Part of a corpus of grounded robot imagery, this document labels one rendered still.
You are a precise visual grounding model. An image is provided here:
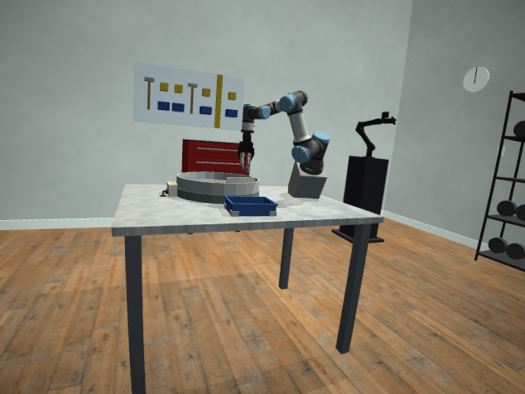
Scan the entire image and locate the blue open-top crate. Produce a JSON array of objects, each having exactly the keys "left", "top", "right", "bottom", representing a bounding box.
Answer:
[{"left": 224, "top": 196, "right": 278, "bottom": 217}]

